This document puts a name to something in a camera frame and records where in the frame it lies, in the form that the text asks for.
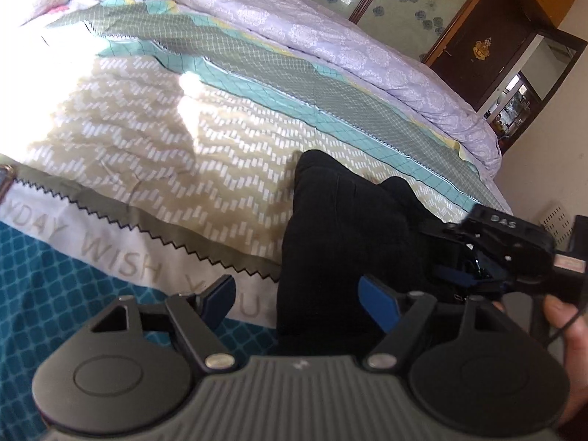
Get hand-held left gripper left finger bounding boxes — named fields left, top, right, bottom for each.
left=87, top=275, right=240, bottom=374

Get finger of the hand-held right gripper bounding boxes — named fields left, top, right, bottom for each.
left=418, top=220, right=475, bottom=245
left=432, top=264, right=506, bottom=295

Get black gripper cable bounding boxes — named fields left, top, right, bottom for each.
left=542, top=303, right=588, bottom=346

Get person's right hand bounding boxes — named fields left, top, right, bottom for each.
left=494, top=296, right=588, bottom=429

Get dark wooden cabinet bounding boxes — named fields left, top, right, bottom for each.
left=420, top=0, right=588, bottom=157

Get white perforated wall box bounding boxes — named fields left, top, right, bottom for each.
left=537, top=201, right=573, bottom=245

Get lilac floral duvet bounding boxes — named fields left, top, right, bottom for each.
left=71, top=0, right=502, bottom=176

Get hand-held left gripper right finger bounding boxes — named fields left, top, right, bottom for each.
left=359, top=275, right=508, bottom=373

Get patterned teal bedspread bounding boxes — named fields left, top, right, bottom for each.
left=0, top=0, right=510, bottom=426

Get wardrobe with floral glass panels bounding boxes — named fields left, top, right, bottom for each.
left=230, top=0, right=498, bottom=62

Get black pants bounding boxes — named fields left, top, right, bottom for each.
left=276, top=149, right=467, bottom=361

